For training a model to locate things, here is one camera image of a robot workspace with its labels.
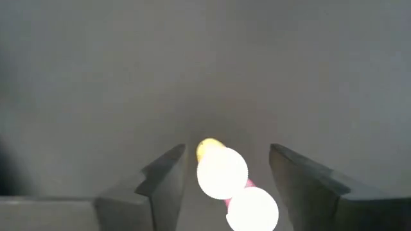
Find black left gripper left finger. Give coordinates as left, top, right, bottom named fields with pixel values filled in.
left=0, top=143, right=188, bottom=231

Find yellow translucent pill bottle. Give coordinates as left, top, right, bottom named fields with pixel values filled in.
left=195, top=137, right=249, bottom=201

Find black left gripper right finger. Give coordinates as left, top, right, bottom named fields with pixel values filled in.
left=268, top=142, right=411, bottom=231

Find red translucent pill bottle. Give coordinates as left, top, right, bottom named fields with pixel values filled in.
left=223, top=178, right=279, bottom=231

